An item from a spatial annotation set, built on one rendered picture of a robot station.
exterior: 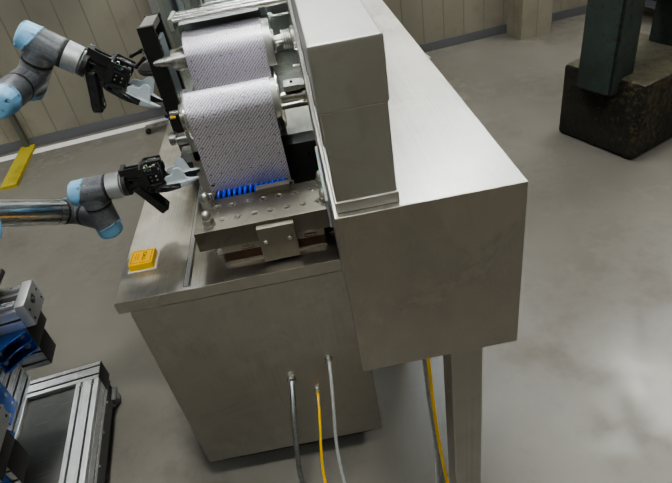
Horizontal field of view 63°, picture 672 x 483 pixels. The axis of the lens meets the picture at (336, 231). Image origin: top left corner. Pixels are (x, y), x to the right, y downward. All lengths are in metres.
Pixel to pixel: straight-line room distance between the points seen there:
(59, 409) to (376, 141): 1.99
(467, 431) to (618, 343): 1.39
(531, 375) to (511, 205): 1.65
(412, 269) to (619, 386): 1.70
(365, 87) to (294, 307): 1.04
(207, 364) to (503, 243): 1.16
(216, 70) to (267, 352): 0.86
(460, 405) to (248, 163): 0.88
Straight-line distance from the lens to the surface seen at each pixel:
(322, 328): 1.64
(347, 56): 0.61
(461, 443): 1.25
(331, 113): 0.63
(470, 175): 0.74
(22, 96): 1.54
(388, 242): 0.72
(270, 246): 1.48
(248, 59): 1.72
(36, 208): 1.73
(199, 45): 1.73
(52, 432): 2.39
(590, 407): 2.30
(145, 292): 1.58
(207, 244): 1.50
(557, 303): 2.63
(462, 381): 1.09
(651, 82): 3.51
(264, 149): 1.57
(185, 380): 1.80
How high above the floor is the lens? 1.83
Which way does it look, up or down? 36 degrees down
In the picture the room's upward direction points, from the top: 11 degrees counter-clockwise
